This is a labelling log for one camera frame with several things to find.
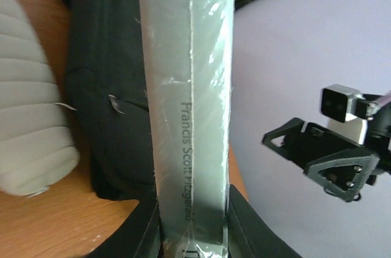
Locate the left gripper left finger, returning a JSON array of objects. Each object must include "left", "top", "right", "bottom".
[{"left": 86, "top": 192, "right": 162, "bottom": 258}]

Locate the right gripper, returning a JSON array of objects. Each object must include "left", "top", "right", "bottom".
[{"left": 261, "top": 117, "right": 380, "bottom": 202}]

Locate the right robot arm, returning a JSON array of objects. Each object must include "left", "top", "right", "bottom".
[{"left": 262, "top": 105, "right": 390, "bottom": 202}]

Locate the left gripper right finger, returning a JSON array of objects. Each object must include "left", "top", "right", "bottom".
[{"left": 227, "top": 185, "right": 301, "bottom": 258}]

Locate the beige ribbed pencil case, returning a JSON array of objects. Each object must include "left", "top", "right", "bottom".
[{"left": 1, "top": 0, "right": 80, "bottom": 196}]

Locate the grey paperback book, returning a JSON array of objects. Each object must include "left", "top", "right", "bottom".
[{"left": 139, "top": 0, "right": 235, "bottom": 257}]

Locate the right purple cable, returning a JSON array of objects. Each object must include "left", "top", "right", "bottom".
[{"left": 377, "top": 88, "right": 391, "bottom": 109}]

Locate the black student backpack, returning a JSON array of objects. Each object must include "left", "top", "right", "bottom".
[{"left": 62, "top": 0, "right": 155, "bottom": 201}]

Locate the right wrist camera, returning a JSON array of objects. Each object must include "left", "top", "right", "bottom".
[{"left": 320, "top": 84, "right": 368, "bottom": 144}]

